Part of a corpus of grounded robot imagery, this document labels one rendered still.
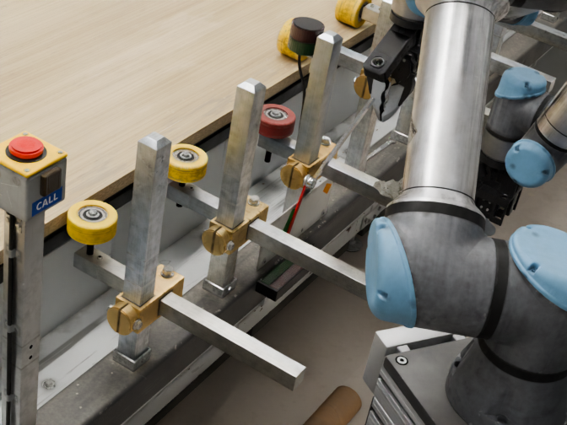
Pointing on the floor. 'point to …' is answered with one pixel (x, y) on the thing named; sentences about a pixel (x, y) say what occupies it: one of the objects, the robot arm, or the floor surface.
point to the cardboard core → (337, 408)
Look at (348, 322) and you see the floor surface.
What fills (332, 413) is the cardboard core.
